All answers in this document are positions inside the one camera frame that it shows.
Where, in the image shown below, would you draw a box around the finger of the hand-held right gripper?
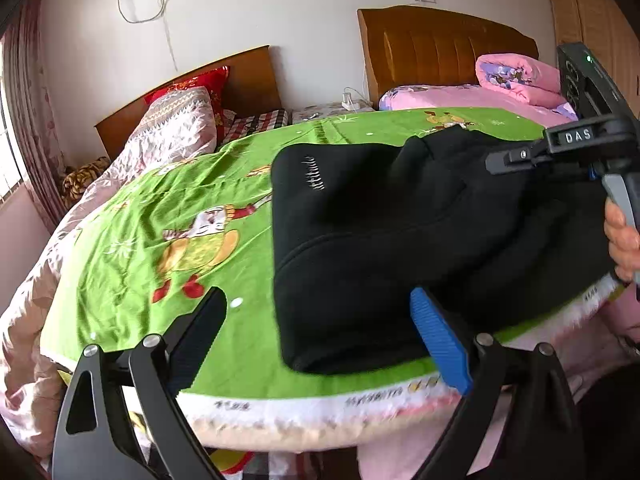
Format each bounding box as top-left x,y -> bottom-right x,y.
485,137 -> 549,176

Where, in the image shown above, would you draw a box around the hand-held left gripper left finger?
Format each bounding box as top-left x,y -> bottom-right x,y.
52,287 -> 228,480

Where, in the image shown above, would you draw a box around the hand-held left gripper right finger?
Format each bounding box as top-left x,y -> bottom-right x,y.
411,287 -> 586,480

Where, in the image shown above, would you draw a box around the black pants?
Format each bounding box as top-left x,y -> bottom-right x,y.
271,125 -> 621,375

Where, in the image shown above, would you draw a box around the person's right hand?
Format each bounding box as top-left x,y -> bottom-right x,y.
603,198 -> 640,284

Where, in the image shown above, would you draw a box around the folded pink quilt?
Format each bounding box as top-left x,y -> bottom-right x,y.
475,53 -> 568,109

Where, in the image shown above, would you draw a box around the light wooden wardrobe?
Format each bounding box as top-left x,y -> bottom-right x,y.
545,0 -> 640,91

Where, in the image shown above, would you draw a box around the pink bed sheet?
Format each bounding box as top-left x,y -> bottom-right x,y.
378,84 -> 581,128

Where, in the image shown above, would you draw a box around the green cartoon printed cloth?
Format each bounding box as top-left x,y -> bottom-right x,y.
40,107 -> 626,411

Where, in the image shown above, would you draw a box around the large padded wooden headboard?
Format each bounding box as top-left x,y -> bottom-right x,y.
357,6 -> 540,109

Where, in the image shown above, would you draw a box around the white power strip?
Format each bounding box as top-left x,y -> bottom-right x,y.
341,91 -> 373,111

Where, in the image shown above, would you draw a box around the leopard print blanket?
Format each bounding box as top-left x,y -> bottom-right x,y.
61,156 -> 111,209

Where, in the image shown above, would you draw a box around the nightstand with floral cover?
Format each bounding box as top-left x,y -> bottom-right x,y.
291,102 -> 376,123

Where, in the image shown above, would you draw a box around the pink floral quilt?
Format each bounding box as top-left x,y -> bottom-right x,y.
0,87 -> 218,461

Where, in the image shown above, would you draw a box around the red patterned pillow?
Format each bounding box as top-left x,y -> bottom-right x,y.
145,66 -> 231,128

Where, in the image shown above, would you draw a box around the small plain wooden headboard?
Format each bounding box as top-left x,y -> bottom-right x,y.
95,45 -> 281,161

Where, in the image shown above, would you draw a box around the barred window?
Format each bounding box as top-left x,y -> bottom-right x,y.
0,45 -> 26,206

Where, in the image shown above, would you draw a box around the pink floral curtain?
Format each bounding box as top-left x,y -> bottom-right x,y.
0,0 -> 68,231

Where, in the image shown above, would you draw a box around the thin white wall cord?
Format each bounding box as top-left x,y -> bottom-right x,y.
157,0 -> 178,71

